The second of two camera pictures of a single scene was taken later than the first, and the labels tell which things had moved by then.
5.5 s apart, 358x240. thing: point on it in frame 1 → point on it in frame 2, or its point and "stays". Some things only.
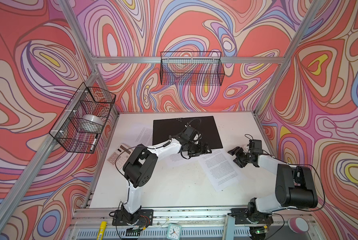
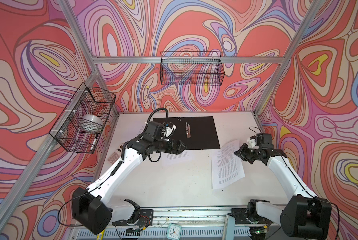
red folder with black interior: (163, 129) stays
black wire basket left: (78, 127) stays
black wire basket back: (203, 68) stays
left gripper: (200, 151) → (177, 151)
